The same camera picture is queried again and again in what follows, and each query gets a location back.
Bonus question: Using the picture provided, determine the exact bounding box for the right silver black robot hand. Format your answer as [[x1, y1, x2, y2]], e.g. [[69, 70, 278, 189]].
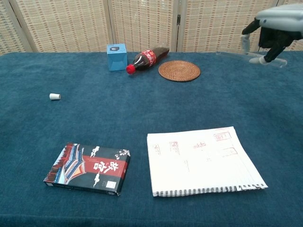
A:
[[241, 3, 303, 65]]

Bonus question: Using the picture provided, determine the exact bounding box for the transparent glass test tube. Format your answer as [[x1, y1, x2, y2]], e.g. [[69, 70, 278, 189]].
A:
[[216, 50, 288, 69]]

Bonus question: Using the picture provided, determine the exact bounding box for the round woven rattan coaster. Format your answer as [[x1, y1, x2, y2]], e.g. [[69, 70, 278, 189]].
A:
[[158, 60, 201, 82]]

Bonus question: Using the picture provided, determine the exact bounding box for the cola bottle with red cap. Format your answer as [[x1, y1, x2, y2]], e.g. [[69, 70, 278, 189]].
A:
[[125, 46, 170, 75]]

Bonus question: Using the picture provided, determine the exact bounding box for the white spiral notebook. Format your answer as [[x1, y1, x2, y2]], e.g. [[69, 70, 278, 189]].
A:
[[146, 126, 269, 198]]

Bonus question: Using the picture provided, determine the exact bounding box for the light blue cardboard box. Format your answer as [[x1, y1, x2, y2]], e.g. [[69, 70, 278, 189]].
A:
[[106, 44, 128, 71]]

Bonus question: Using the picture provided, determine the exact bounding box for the dark blue velvet tablecloth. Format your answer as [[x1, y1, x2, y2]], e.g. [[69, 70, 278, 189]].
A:
[[0, 51, 303, 227]]

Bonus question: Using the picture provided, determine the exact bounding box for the black red printed flat box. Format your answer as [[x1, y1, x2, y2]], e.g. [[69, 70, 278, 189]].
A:
[[43, 142, 131, 197]]

